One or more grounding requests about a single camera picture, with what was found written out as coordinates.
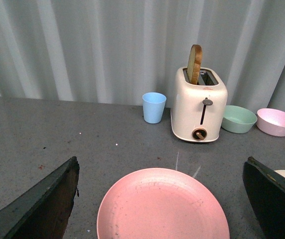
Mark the cream toaster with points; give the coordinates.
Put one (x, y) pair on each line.
(197, 111)

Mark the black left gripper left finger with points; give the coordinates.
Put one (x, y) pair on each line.
(43, 211)

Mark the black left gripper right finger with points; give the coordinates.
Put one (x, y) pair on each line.
(266, 192)

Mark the toast slice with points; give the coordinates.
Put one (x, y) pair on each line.
(194, 64)

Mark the light blue cup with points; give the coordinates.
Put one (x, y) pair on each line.
(153, 107)

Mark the pink bowl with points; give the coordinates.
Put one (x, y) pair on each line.
(271, 121)

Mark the green bowl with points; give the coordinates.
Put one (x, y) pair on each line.
(238, 119)

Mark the pink plate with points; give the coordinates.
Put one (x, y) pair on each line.
(160, 203)

